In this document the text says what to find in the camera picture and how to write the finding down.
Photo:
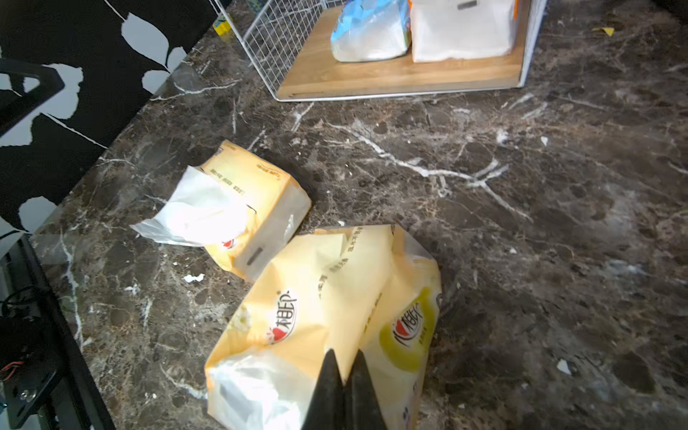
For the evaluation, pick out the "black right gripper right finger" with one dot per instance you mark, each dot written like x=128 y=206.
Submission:
x=361 y=407

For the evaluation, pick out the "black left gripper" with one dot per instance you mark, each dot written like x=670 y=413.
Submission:
x=49 y=83

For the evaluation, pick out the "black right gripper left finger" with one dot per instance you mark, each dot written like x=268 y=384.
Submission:
x=326 y=408

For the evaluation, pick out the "light blue tissue pack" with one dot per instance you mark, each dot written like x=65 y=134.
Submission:
x=370 y=31

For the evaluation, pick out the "yellow tissue pack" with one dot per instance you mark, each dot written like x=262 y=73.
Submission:
x=240 y=208
x=367 y=291

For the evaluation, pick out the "orange tissue pack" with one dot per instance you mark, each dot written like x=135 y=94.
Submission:
x=463 y=30

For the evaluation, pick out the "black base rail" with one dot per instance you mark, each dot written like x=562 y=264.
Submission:
x=45 y=382

